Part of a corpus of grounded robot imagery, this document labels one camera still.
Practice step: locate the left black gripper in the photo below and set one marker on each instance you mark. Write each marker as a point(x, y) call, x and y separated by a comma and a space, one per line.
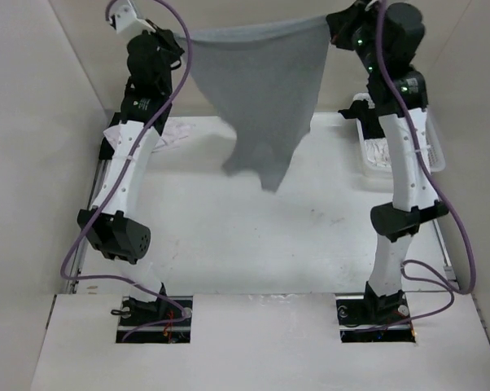
point(167, 37)

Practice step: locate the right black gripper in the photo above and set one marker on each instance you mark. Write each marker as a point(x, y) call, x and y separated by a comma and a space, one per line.
point(343, 22)

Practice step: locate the grey tank top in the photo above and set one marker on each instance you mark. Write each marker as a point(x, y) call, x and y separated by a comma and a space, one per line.
point(263, 80)

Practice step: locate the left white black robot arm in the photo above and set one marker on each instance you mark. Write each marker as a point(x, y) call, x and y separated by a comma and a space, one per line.
point(113, 230)

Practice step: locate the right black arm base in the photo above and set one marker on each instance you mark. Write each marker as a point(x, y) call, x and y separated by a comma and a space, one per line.
point(358, 324)

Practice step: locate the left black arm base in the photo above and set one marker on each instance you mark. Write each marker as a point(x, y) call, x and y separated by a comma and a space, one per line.
point(155, 322)

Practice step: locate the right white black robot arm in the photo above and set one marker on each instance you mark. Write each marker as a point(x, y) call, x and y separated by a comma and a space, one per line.
point(400, 101)

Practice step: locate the folded white tank top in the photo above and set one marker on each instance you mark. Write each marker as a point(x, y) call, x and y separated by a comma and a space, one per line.
point(174, 131)

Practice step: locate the black tank top in basket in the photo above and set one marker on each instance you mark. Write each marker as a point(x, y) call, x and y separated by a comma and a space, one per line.
point(360, 110)

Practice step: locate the folded black tank top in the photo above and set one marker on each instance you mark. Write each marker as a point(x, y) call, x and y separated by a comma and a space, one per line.
point(106, 150)

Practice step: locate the white tank top in basket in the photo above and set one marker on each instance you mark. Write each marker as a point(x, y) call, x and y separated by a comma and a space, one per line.
point(377, 152)

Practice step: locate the white plastic basket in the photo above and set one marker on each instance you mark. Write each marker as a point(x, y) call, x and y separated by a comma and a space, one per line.
point(435, 153)

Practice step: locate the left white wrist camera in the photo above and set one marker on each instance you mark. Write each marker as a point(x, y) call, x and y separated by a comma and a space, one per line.
point(126, 19)

